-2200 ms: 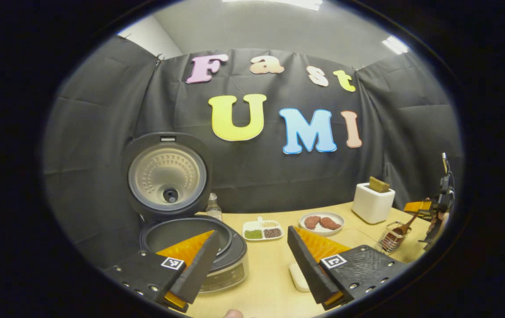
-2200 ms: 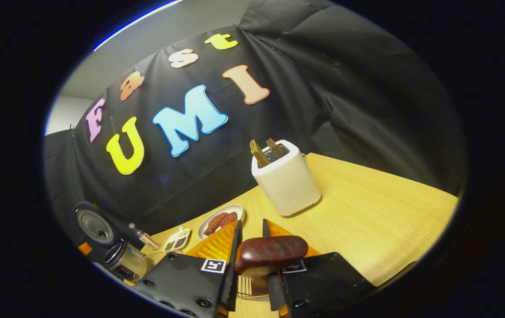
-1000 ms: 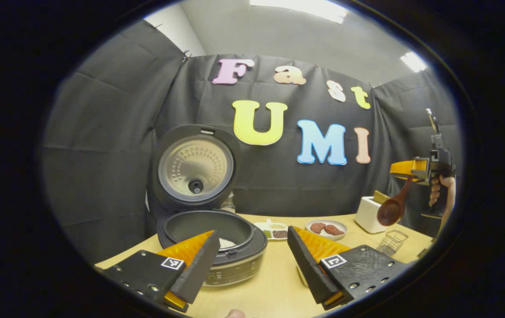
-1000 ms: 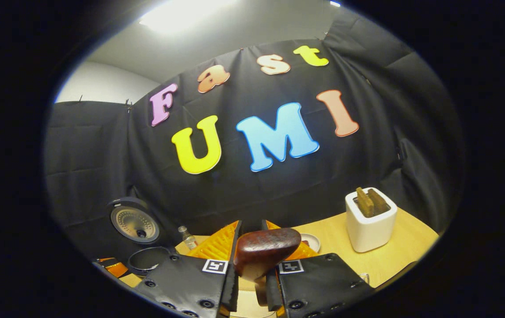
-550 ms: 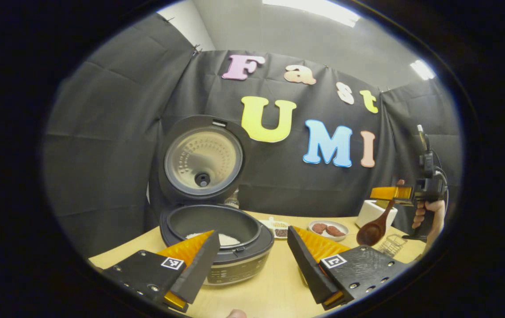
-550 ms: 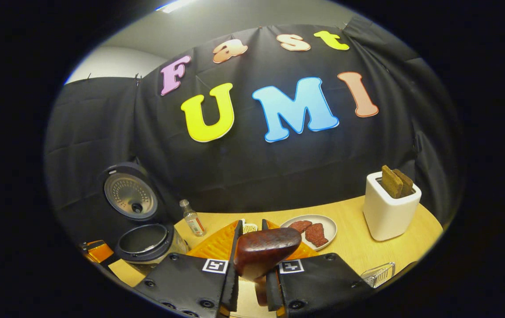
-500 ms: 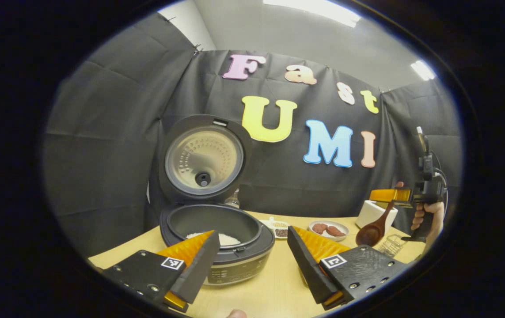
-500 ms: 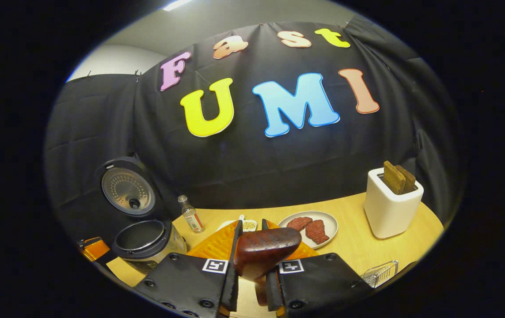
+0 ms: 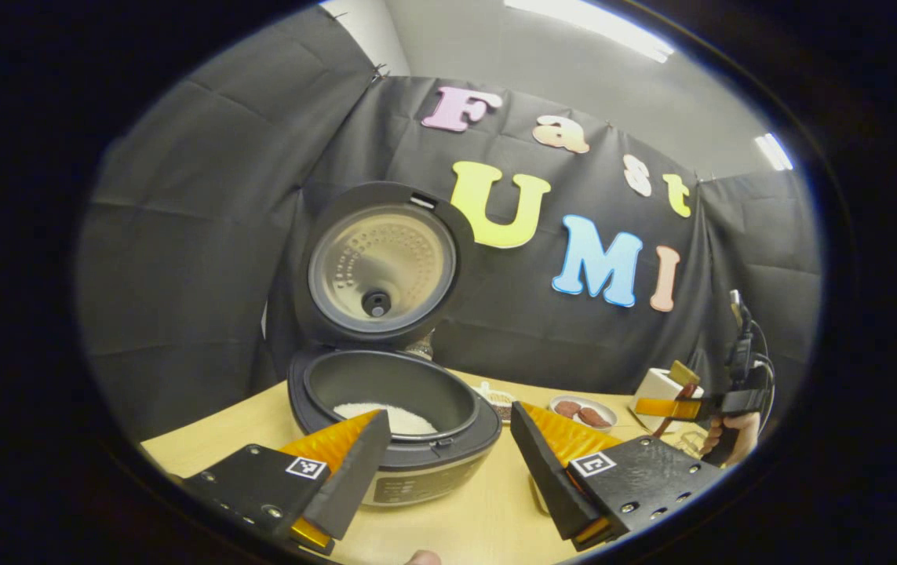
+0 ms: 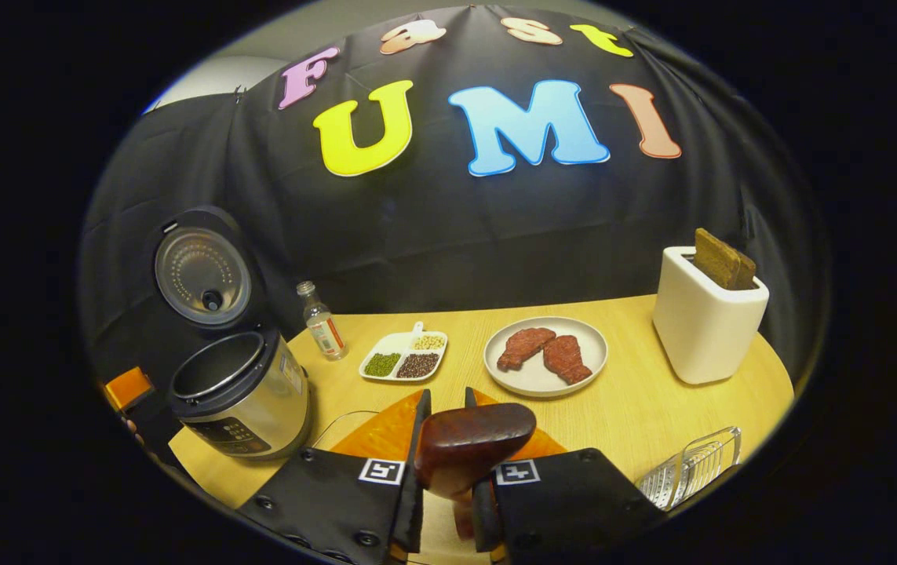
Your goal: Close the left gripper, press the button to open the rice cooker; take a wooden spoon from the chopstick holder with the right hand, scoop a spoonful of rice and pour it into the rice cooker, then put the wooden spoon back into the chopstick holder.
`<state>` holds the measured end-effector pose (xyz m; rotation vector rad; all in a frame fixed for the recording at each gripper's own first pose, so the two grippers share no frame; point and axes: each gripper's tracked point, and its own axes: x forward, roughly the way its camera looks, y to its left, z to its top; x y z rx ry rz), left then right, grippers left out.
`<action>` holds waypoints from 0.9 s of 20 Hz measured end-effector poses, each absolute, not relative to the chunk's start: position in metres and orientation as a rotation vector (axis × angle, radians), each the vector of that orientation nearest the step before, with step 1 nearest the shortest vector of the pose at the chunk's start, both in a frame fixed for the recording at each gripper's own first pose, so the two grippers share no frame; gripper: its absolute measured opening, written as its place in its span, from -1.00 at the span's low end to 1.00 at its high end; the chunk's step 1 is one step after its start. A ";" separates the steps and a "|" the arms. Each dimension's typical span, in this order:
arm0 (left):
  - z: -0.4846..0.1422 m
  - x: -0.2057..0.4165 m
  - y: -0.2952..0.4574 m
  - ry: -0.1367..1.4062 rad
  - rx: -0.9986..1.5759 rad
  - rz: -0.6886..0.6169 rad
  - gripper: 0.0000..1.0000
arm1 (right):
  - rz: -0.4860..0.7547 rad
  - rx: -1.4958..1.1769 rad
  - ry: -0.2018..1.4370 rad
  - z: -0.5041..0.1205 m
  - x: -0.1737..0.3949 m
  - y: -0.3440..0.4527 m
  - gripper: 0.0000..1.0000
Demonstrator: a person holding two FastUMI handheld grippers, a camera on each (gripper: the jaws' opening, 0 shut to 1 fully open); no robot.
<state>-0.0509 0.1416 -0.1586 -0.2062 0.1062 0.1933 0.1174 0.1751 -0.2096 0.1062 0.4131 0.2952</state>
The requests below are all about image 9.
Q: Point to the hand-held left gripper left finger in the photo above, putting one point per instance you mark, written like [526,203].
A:
[354,479]

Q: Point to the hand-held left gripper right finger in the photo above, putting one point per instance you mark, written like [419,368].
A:
[542,479]

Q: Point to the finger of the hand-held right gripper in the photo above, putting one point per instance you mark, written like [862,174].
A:
[668,408]

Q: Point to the brown wooden spoon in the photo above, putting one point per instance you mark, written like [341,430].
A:
[672,412]

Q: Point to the white rice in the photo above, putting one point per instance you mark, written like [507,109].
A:
[409,420]

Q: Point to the grey and silver rice cooker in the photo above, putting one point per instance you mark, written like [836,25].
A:
[385,267]

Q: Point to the brown bread slice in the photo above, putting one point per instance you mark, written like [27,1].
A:
[683,373]

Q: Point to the white round plate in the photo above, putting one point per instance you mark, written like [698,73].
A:
[605,408]

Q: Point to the reddish meat piece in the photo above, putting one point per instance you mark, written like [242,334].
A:
[567,409]
[595,417]

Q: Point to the white divided dish of beans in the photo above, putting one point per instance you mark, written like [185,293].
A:
[495,396]

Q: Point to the small ceiling light panel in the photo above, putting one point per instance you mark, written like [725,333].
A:
[774,151]

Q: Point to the black backdrop cloth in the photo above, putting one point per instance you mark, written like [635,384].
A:
[205,235]

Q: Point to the long ceiling light panel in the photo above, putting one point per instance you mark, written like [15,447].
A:
[589,27]

